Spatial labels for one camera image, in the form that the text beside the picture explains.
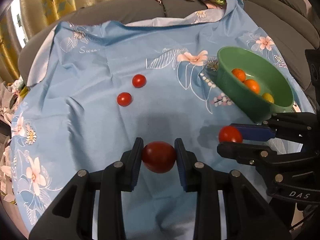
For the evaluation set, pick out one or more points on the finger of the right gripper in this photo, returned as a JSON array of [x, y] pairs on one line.
[[270, 129], [264, 159]]

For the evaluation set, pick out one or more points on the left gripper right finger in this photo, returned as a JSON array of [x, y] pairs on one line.
[[227, 206]]

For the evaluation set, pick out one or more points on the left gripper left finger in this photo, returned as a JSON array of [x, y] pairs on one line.
[[70, 214]]

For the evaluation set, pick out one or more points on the red cherry tomato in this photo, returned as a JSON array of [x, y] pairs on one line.
[[230, 134], [159, 156]]

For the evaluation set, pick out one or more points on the yellow-green oval fruit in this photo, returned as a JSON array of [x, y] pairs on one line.
[[268, 97]]

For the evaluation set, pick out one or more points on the green plastic bowl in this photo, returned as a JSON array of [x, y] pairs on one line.
[[259, 69]]

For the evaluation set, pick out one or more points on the lower orange tangerine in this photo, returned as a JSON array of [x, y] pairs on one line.
[[252, 85]]

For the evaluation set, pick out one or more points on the orange tangerine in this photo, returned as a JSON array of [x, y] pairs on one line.
[[239, 74], [252, 85]]

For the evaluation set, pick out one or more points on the upper orange tangerine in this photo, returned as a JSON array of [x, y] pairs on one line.
[[239, 74]]

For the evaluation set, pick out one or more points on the grey sofa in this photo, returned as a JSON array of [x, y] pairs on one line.
[[276, 28]]

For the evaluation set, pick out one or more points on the blue floral cloth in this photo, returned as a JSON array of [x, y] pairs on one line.
[[70, 119]]

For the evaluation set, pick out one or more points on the cluttered clothes heap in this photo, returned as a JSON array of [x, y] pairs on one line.
[[11, 96]]

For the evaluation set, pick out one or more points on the beige and yellow curtains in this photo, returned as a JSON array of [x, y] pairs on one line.
[[23, 19]]

